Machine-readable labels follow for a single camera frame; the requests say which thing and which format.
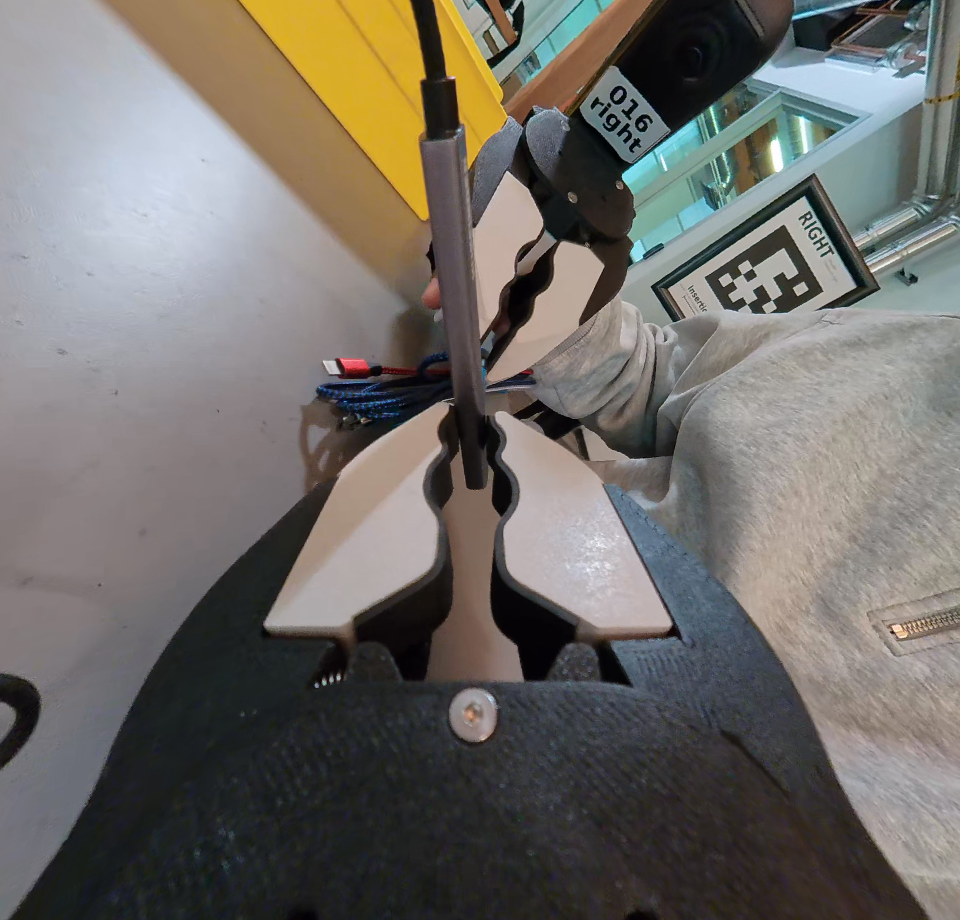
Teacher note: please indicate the wooden beam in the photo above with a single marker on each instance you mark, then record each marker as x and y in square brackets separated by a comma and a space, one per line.
[585, 43]

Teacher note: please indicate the grey metal USB hub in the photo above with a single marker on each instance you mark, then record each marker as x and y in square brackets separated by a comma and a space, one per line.
[454, 275]

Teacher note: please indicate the person's right forearm grey sleeve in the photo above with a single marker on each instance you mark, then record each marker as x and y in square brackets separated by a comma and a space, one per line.
[607, 380]

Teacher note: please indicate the person's grey hooded jacket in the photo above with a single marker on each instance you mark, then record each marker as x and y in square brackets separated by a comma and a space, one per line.
[810, 530]

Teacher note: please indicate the silver ventilation ducts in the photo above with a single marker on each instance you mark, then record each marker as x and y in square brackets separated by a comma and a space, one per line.
[937, 110]

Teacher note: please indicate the framed black white marker sign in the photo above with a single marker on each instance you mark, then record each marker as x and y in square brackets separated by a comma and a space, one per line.
[765, 260]

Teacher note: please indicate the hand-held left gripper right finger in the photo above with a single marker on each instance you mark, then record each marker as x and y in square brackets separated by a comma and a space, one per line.
[577, 545]

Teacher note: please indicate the person's right hand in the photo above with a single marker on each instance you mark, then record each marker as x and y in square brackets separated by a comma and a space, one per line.
[433, 294]

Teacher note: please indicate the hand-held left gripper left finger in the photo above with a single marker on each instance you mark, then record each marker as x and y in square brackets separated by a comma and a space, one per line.
[360, 538]

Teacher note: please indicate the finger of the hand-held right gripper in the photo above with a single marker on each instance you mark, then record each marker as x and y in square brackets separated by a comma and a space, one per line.
[566, 290]
[504, 230]

